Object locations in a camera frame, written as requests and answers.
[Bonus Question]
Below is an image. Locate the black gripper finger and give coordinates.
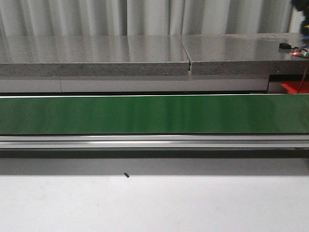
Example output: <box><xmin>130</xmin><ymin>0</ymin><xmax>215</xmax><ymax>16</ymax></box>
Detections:
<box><xmin>291</xmin><ymin>0</ymin><xmax>309</xmax><ymax>11</ymax></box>

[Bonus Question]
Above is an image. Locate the small black sensor module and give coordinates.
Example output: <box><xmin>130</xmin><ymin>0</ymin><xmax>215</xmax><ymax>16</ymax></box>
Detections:
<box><xmin>279</xmin><ymin>43</ymin><xmax>292</xmax><ymax>50</ymax></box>

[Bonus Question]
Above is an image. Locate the green circuit board with LED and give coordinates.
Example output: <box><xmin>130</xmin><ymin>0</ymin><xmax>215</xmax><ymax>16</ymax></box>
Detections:
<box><xmin>292</xmin><ymin>48</ymin><xmax>309</xmax><ymax>58</ymax></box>

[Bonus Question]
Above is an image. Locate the grey stone slab right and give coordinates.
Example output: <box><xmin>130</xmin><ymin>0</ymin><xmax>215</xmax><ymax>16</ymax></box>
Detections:
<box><xmin>182</xmin><ymin>33</ymin><xmax>307</xmax><ymax>75</ymax></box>

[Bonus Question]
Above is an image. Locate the grey stone slab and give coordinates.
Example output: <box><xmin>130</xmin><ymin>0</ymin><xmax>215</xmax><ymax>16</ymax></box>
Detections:
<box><xmin>0</xmin><ymin>36</ymin><xmax>190</xmax><ymax>77</ymax></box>
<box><xmin>182</xmin><ymin>33</ymin><xmax>307</xmax><ymax>75</ymax></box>

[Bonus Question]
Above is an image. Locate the red plastic tray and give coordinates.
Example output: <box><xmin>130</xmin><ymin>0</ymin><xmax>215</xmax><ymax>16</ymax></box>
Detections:
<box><xmin>281</xmin><ymin>81</ymin><xmax>309</xmax><ymax>94</ymax></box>

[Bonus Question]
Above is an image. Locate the green conveyor belt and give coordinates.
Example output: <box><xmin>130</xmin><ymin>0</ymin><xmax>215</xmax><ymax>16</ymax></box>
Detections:
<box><xmin>0</xmin><ymin>94</ymin><xmax>309</xmax><ymax>135</ymax></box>

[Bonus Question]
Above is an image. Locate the grey stone slab left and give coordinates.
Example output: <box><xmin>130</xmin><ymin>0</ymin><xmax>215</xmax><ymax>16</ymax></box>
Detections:
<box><xmin>0</xmin><ymin>36</ymin><xmax>190</xmax><ymax>77</ymax></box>

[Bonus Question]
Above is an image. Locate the grey pleated curtain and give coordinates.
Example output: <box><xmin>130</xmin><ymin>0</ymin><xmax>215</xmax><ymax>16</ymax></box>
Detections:
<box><xmin>0</xmin><ymin>0</ymin><xmax>303</xmax><ymax>36</ymax></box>

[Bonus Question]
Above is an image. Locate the thin red black wire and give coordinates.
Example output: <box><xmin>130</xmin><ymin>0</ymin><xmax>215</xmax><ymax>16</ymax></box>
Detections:
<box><xmin>291</xmin><ymin>45</ymin><xmax>309</xmax><ymax>94</ymax></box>

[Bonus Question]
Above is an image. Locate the aluminium conveyor frame rail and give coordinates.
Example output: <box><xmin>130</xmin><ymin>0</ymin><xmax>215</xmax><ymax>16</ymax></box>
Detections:
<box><xmin>0</xmin><ymin>134</ymin><xmax>309</xmax><ymax>149</ymax></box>

